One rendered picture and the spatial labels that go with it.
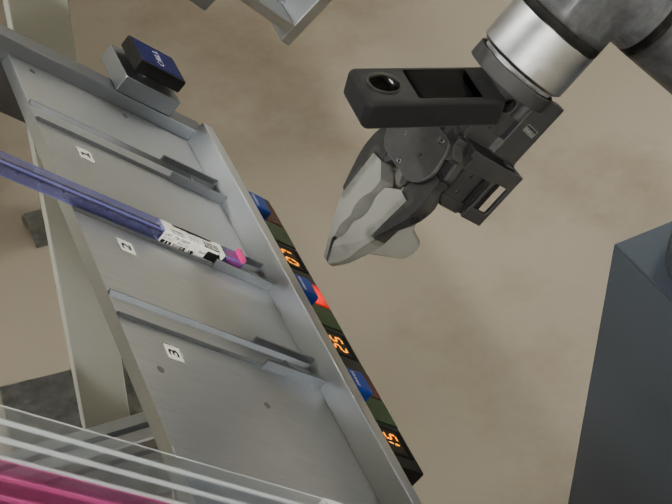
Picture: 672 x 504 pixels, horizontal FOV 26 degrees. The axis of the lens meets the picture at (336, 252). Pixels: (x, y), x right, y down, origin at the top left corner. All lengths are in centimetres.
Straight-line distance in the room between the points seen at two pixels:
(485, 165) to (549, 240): 115
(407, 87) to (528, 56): 9
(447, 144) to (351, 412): 21
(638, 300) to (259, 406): 57
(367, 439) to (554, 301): 117
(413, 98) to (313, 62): 154
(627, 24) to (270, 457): 41
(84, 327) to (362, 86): 82
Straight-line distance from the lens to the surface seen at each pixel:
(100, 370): 186
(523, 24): 109
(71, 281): 174
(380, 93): 106
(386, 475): 100
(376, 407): 114
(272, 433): 97
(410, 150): 112
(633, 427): 155
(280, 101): 251
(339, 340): 119
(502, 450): 197
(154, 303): 99
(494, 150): 114
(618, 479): 163
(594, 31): 109
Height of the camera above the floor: 152
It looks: 43 degrees down
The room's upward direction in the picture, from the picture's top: straight up
